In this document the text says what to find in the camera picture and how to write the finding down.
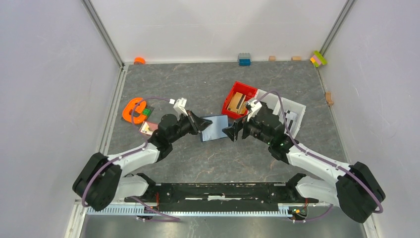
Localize red plastic bin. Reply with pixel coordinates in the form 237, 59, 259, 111
221, 81, 258, 119

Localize green pink toy brick stack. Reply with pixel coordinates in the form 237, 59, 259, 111
310, 51, 327, 68

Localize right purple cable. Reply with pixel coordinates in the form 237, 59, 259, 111
253, 91, 384, 224

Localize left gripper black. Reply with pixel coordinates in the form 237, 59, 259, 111
168, 110, 212, 144

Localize orange round cap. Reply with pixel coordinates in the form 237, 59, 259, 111
133, 57, 146, 64

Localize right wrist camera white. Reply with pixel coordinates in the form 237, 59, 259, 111
246, 99, 262, 121

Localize black white cards in bin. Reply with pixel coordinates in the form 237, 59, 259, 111
284, 110, 299, 132

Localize flat tan wooden block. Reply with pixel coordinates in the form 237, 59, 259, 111
291, 56, 302, 61

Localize blue grey toy brick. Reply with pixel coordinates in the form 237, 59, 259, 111
238, 53, 252, 66

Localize white plastic bin right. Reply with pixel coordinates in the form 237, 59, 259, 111
276, 98, 306, 138

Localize white plastic bin left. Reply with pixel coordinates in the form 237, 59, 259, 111
254, 89, 280, 115

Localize orange plastic letter shape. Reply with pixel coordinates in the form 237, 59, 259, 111
122, 97, 147, 125

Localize navy blue card holder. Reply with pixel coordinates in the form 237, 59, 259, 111
201, 115, 228, 142

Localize green toy block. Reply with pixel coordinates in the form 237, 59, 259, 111
142, 108, 153, 117

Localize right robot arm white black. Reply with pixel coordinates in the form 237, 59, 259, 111
222, 113, 386, 223

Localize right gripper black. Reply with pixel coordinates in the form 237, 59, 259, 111
222, 110, 272, 146

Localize curved tan wooden piece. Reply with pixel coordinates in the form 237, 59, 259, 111
325, 92, 334, 107

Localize white plastic bin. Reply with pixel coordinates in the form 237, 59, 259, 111
276, 98, 306, 138
254, 89, 280, 115

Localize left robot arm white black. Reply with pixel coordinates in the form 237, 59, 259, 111
72, 110, 212, 211

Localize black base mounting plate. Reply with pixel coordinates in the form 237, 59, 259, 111
139, 182, 318, 212

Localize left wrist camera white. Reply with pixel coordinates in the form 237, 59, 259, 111
169, 98, 188, 116

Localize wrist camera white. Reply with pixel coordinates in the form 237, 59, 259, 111
246, 99, 262, 121
169, 98, 188, 116

